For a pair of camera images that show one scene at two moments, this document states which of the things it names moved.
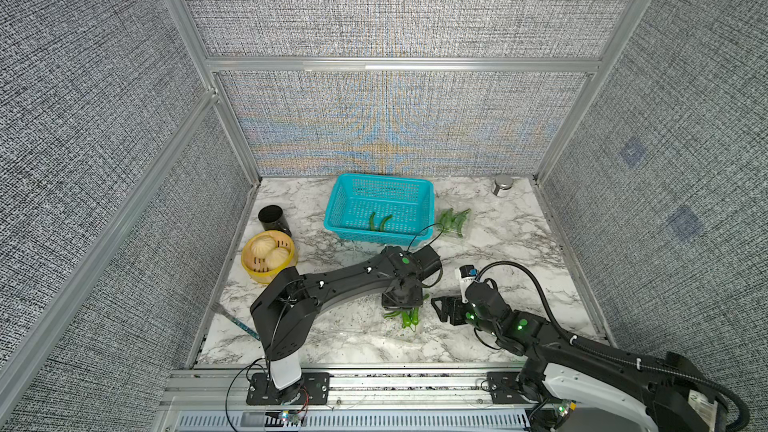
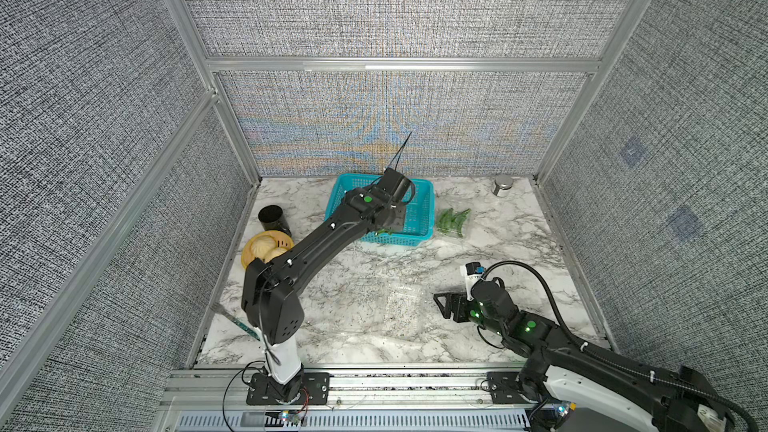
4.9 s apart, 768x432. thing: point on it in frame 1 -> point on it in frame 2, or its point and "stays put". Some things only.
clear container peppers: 455,221 stays put
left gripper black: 418,302 -> 400,219
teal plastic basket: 410,201 stays put
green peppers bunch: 454,223 stays put
